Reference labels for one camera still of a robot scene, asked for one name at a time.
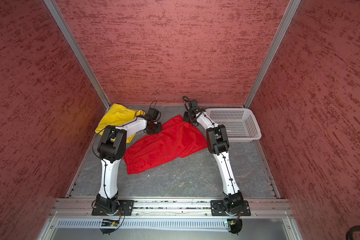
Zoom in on red shorts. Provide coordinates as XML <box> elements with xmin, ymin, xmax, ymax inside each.
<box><xmin>124</xmin><ymin>115</ymin><xmax>207</xmax><ymax>175</ymax></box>

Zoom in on yellow shorts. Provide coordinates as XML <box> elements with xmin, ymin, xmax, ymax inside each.
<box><xmin>95</xmin><ymin>104</ymin><xmax>148</xmax><ymax>144</ymax></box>

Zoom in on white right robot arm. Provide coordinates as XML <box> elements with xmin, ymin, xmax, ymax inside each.
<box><xmin>183</xmin><ymin>111</ymin><xmax>244</xmax><ymax>216</ymax></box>

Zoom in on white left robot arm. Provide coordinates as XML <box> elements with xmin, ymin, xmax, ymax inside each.
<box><xmin>95</xmin><ymin>115</ymin><xmax>162</xmax><ymax>216</ymax></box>

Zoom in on white plastic laundry basket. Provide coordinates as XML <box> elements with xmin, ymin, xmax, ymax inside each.
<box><xmin>206</xmin><ymin>108</ymin><xmax>262</xmax><ymax>143</ymax></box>

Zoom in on left small circuit board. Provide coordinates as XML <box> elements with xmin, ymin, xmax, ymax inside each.
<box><xmin>101</xmin><ymin>219</ymin><xmax>120</xmax><ymax>228</ymax></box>

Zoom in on small circuit board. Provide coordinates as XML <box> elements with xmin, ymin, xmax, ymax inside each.
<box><xmin>225</xmin><ymin>219</ymin><xmax>243</xmax><ymax>235</ymax></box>
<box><xmin>101</xmin><ymin>219</ymin><xmax>120</xmax><ymax>228</ymax></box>

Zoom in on right small circuit board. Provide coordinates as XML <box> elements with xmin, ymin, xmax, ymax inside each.
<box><xmin>225</xmin><ymin>219</ymin><xmax>243</xmax><ymax>235</ymax></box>

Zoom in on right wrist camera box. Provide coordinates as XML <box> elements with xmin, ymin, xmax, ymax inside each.
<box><xmin>187</xmin><ymin>100</ymin><xmax>200</xmax><ymax>112</ymax></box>

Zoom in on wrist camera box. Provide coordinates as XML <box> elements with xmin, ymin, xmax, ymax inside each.
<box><xmin>187</xmin><ymin>100</ymin><xmax>200</xmax><ymax>112</ymax></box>
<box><xmin>146</xmin><ymin>107</ymin><xmax>161</xmax><ymax>122</ymax></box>

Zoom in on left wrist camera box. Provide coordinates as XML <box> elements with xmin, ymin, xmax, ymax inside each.
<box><xmin>146</xmin><ymin>107</ymin><xmax>161</xmax><ymax>122</ymax></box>

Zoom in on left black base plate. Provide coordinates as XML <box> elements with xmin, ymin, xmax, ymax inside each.
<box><xmin>91</xmin><ymin>200</ymin><xmax>134</xmax><ymax>217</ymax></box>

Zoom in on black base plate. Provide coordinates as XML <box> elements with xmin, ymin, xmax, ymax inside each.
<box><xmin>210</xmin><ymin>200</ymin><xmax>252</xmax><ymax>217</ymax></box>
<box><xmin>91</xmin><ymin>200</ymin><xmax>134</xmax><ymax>217</ymax></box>

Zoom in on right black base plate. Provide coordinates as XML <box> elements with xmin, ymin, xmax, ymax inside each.
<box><xmin>210</xmin><ymin>200</ymin><xmax>252</xmax><ymax>217</ymax></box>

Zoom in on aluminium front rail frame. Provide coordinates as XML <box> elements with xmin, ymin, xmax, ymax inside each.
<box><xmin>39</xmin><ymin>197</ymin><xmax>302</xmax><ymax>240</ymax></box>

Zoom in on right aluminium corner post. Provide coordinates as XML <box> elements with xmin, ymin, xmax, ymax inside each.
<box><xmin>244</xmin><ymin>0</ymin><xmax>301</xmax><ymax>109</ymax></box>

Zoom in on aluminium corner post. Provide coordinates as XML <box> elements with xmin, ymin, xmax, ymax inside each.
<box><xmin>244</xmin><ymin>0</ymin><xmax>301</xmax><ymax>109</ymax></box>
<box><xmin>44</xmin><ymin>0</ymin><xmax>111</xmax><ymax>110</ymax></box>

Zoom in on left aluminium corner post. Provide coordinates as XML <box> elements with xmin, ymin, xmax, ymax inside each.
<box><xmin>44</xmin><ymin>0</ymin><xmax>111</xmax><ymax>110</ymax></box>

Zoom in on black cable bundle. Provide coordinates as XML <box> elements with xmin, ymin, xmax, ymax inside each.
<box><xmin>345</xmin><ymin>224</ymin><xmax>360</xmax><ymax>240</ymax></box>

